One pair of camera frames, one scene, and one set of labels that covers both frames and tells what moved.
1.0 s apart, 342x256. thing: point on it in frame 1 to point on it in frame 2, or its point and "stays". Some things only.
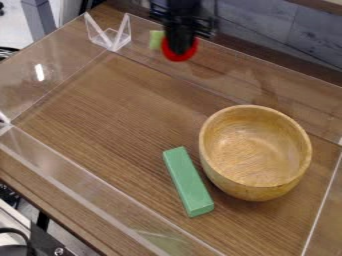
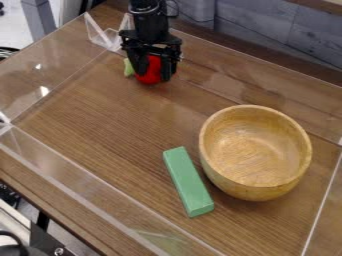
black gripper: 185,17 to 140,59
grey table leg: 40,17 stays
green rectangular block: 189,183 stays
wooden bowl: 256,152 stays
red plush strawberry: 172,53 to 153,75
